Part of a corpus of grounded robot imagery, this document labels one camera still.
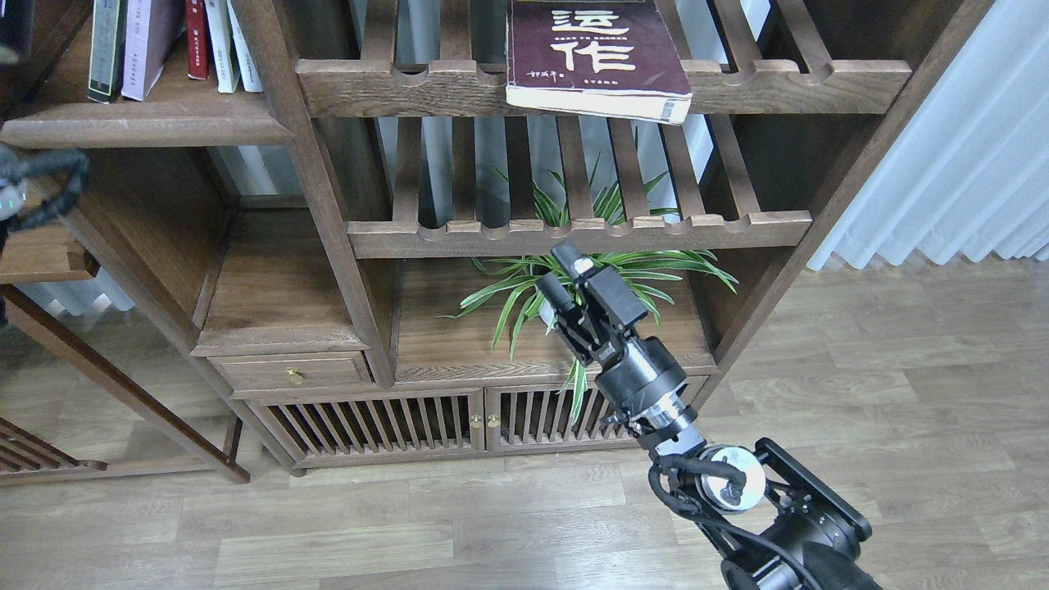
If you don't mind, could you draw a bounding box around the red upright book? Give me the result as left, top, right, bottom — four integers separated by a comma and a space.
186, 0, 210, 79

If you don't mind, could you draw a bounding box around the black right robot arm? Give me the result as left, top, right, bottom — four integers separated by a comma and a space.
538, 240, 877, 589

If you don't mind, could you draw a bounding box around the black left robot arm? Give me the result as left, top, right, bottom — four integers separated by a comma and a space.
1, 1, 90, 252

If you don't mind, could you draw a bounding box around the white upright book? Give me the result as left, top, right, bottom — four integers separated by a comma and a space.
226, 1, 265, 93
205, 0, 240, 93

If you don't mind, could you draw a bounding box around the brass drawer knob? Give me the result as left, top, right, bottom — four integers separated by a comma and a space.
286, 367, 305, 386

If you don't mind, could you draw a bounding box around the white curtain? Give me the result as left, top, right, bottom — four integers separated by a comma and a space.
808, 1, 1048, 271

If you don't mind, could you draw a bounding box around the white lavender paperback book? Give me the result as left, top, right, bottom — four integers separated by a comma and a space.
121, 1, 186, 101

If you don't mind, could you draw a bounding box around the dark red book chinese title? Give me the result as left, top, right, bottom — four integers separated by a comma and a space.
506, 1, 693, 125

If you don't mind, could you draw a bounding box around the white upright book right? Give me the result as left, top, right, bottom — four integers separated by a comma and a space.
226, 1, 265, 93

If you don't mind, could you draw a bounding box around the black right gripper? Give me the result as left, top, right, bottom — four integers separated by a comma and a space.
537, 240, 689, 433

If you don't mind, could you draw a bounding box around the dark wooden bookshelf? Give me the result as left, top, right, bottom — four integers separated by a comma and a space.
2, 1, 992, 475

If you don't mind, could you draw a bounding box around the white plant pot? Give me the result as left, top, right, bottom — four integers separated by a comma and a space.
537, 291, 558, 334

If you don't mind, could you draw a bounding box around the green spider plant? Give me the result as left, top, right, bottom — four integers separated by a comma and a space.
438, 170, 738, 424

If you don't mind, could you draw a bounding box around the wooden side furniture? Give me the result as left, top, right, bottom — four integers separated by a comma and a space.
1, 224, 250, 486

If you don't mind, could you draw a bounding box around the black book yellow-green cover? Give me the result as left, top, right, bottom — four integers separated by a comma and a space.
87, 0, 128, 103

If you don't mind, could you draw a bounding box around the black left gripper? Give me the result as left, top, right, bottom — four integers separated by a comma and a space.
1, 0, 36, 66

